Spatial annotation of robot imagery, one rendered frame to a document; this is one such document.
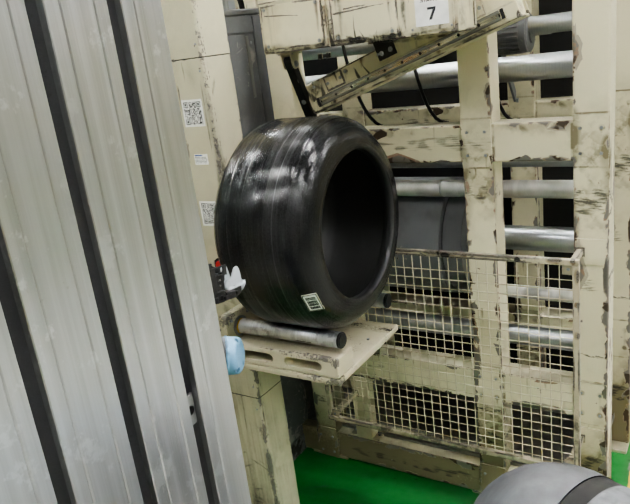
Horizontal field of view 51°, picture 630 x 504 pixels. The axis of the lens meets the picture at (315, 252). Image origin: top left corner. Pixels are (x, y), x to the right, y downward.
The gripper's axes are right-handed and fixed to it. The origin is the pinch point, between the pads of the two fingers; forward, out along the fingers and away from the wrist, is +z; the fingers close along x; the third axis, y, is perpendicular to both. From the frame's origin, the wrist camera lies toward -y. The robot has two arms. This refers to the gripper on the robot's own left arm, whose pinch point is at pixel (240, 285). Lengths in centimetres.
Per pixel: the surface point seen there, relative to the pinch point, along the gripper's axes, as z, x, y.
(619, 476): 128, -66, -99
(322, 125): 27.7, -7.9, 35.2
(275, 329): 24.6, 9.2, -19.7
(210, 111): 25, 26, 41
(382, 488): 89, 12, -104
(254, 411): 36, 28, -53
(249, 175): 12.7, 4.8, 24.3
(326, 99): 64, 12, 42
